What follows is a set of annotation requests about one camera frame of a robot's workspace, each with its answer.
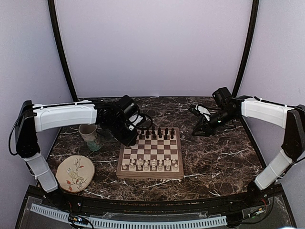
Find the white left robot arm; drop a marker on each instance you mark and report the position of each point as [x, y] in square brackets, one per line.
[35, 119]

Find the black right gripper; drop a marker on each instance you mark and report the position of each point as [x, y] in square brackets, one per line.
[203, 126]

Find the white chess queen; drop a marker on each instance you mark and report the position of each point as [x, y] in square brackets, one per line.
[146, 165]

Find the right black frame post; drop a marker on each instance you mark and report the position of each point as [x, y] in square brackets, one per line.
[247, 47]

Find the black front rail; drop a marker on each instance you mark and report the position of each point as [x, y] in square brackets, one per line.
[97, 204]

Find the white chess bishop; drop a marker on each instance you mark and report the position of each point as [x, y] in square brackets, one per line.
[139, 167]
[160, 166]

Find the left black frame post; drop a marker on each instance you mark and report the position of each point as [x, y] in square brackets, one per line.
[60, 49]

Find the bird painted ceramic plate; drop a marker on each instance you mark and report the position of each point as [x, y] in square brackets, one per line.
[75, 173]

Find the black frame post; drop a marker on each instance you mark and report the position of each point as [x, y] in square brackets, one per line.
[247, 47]
[60, 49]

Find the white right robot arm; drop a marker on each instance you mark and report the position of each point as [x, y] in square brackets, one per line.
[278, 129]

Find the floral ceramic mug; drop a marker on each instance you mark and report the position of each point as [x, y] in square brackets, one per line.
[90, 136]

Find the grey slotted cable duct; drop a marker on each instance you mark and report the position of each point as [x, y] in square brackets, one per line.
[124, 221]

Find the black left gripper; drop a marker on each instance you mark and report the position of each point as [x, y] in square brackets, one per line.
[128, 141]

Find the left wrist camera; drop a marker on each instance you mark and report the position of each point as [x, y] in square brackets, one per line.
[134, 121]

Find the wooden chess board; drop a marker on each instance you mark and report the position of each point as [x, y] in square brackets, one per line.
[156, 145]

